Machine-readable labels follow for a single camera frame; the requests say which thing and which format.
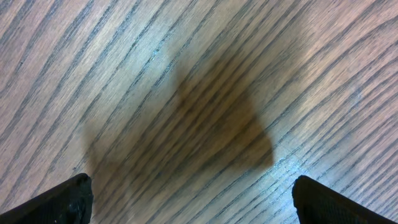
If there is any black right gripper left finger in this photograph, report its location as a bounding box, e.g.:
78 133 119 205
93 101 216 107
1 173 93 224

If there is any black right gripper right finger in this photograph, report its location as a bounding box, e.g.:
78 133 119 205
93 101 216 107
292 175 396 224

